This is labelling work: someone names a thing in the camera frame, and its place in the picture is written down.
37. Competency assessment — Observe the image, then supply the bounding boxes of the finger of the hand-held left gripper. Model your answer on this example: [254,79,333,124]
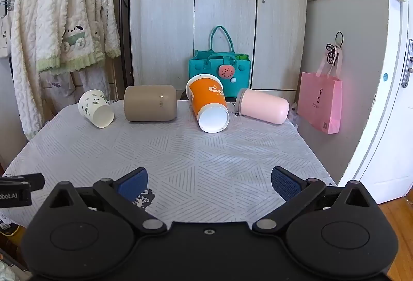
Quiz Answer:
[0,173,45,192]

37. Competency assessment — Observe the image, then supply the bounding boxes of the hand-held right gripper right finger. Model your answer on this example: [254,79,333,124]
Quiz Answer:
[252,166,377,235]

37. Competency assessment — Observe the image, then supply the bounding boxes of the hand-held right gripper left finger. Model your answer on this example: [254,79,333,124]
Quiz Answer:
[42,167,168,235]

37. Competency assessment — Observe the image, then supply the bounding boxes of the pink cup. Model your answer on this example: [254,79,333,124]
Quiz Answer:
[235,88,290,124]

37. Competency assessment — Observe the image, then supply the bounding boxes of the beige cup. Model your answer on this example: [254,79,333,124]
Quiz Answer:
[124,85,177,122]

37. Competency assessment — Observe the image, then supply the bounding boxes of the white paper cup green print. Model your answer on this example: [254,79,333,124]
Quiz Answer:
[78,89,115,129]

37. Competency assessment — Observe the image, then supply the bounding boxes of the orange paper cup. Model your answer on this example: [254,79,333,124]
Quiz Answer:
[186,74,230,134]

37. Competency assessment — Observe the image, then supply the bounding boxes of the yellow and black object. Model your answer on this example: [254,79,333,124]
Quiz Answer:
[0,216,24,237]

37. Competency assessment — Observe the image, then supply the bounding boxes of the grey patterned tablecloth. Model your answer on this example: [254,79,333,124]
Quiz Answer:
[1,99,337,230]

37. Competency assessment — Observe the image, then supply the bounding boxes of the white plastic package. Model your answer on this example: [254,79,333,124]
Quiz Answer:
[0,247,33,281]

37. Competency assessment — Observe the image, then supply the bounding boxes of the pink shopping bag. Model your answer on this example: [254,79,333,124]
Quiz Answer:
[297,45,343,135]

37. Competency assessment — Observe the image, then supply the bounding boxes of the grey fleece pants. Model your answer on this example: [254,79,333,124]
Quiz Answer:
[40,67,112,114]

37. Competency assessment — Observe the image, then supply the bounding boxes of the white door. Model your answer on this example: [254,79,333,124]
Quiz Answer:
[336,0,413,205]

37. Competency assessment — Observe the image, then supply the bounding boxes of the watermelon bag charm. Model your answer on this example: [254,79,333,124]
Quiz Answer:
[219,64,238,80]

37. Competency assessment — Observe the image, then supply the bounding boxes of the teal felt tote bag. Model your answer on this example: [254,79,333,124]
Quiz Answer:
[189,25,252,99]

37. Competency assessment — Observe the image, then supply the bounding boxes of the white fleece robe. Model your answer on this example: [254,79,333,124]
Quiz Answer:
[10,0,46,141]

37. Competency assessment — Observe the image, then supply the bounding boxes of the grey wooden wardrobe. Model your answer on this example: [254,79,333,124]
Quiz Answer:
[129,0,309,101]

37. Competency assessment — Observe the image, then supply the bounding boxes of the white canvas tote bag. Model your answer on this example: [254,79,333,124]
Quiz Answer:
[0,14,13,59]

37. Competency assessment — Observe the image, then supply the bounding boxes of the black metal pole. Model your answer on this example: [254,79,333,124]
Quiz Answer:
[118,0,131,92]

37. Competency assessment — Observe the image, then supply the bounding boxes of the black hair ties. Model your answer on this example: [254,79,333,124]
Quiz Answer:
[325,31,344,65]

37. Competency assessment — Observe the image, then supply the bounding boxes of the metal door lock handle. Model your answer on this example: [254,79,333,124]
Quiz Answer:
[401,39,413,88]

